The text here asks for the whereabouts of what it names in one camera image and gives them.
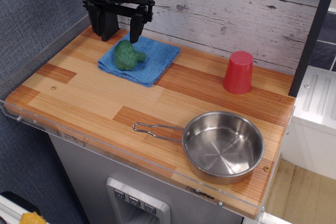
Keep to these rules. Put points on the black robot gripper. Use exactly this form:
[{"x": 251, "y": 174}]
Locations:
[{"x": 140, "y": 12}]

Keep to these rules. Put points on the green toy broccoli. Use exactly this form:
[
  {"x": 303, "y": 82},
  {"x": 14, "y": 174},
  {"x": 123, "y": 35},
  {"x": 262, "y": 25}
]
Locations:
[{"x": 126, "y": 57}]

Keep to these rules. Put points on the stainless steel pot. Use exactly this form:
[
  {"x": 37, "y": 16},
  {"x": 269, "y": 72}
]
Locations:
[{"x": 222, "y": 147}]

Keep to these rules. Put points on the blue folded cloth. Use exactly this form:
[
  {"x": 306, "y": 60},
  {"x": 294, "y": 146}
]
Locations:
[{"x": 143, "y": 62}]

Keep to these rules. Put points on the red plastic cup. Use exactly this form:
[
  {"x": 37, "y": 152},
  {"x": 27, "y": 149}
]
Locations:
[{"x": 238, "y": 77}]

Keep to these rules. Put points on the grey toy fridge cabinet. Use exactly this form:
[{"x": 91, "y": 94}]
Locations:
[{"x": 88, "y": 169}]

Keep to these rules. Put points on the silver dispenser button panel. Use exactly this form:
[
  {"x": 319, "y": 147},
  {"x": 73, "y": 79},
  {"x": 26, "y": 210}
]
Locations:
[{"x": 131, "y": 205}]

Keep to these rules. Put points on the yellow and black object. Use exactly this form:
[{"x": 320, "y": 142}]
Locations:
[{"x": 32, "y": 218}]

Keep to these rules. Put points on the white toy sink unit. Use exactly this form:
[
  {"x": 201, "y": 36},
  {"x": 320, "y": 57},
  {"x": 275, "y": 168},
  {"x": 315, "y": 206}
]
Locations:
[{"x": 310, "y": 138}]

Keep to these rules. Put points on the black right frame post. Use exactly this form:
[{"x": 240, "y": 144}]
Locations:
[{"x": 312, "y": 38}]

